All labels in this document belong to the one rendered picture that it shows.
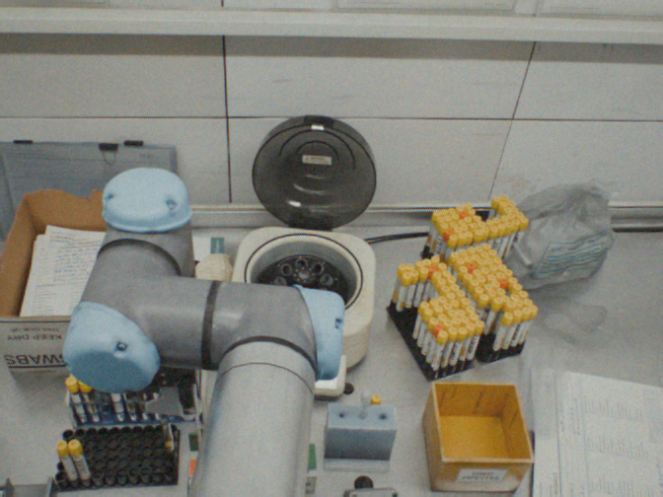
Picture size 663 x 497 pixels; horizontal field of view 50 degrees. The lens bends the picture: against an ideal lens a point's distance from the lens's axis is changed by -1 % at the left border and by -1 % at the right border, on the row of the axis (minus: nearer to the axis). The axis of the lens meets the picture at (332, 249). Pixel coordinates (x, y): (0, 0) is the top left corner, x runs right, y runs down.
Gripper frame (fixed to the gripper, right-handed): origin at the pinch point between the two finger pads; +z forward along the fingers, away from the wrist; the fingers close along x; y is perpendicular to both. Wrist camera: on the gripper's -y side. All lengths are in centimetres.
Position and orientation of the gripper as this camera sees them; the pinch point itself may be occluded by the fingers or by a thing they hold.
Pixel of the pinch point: (195, 405)
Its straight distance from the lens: 91.6
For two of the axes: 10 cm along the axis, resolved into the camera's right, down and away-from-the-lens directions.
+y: -9.9, 0.2, -1.1
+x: 0.9, 7.2, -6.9
